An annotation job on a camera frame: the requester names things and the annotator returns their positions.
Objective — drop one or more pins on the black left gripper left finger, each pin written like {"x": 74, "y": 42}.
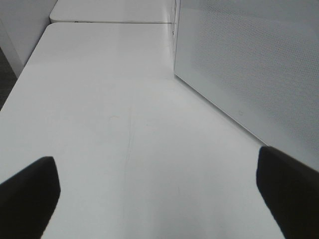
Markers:
{"x": 28, "y": 200}

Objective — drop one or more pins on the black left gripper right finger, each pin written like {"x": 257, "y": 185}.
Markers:
{"x": 290, "y": 190}

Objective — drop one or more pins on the white microwave door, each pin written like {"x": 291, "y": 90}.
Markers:
{"x": 257, "y": 61}

